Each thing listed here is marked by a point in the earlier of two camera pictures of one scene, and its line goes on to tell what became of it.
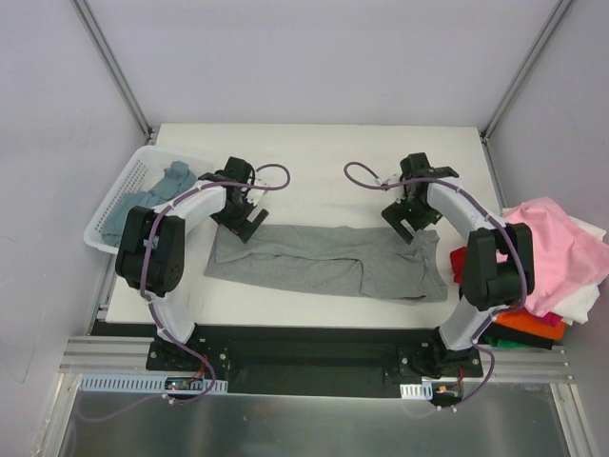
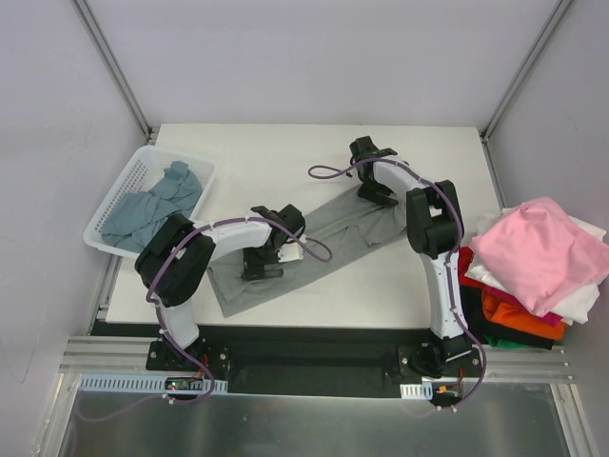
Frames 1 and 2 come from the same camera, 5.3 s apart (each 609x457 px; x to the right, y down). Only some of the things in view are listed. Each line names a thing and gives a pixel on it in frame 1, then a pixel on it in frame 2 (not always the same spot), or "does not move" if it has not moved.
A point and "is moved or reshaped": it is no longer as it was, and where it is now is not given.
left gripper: [243, 217] → [257, 266]
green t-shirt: [494, 342] does not move
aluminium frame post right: [559, 11] does not move
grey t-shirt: [359, 262] is moved or reshaped
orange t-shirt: [521, 319] does not move
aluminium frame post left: [113, 69] does not move
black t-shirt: [497, 331] does not move
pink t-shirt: [566, 255] does not move
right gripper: [405, 215] → [376, 191]
